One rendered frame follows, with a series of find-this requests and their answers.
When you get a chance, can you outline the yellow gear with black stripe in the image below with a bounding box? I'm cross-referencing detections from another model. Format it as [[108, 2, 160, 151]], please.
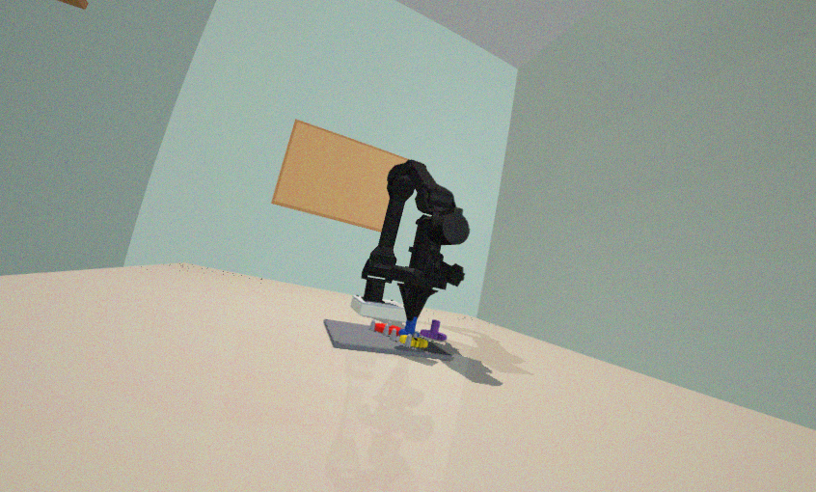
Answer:
[[399, 335, 428, 348]]

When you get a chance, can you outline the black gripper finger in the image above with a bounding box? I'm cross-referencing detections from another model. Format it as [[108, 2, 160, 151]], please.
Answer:
[[415, 288, 439, 318], [397, 283, 429, 320]]

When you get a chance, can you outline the blue gear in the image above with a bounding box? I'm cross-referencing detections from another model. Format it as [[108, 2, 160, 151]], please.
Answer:
[[398, 317, 420, 337]]

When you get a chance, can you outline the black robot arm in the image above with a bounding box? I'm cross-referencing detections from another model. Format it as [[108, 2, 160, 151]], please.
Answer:
[[361, 159, 470, 304]]

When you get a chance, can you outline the purple gear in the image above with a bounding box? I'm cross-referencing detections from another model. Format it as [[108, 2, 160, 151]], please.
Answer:
[[421, 319, 448, 341]]

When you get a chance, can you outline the red gear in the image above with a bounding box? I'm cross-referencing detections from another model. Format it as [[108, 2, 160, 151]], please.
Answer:
[[374, 323, 401, 336]]

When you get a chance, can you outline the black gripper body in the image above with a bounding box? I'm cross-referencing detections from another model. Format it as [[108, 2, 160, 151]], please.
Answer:
[[386, 242, 447, 290]]

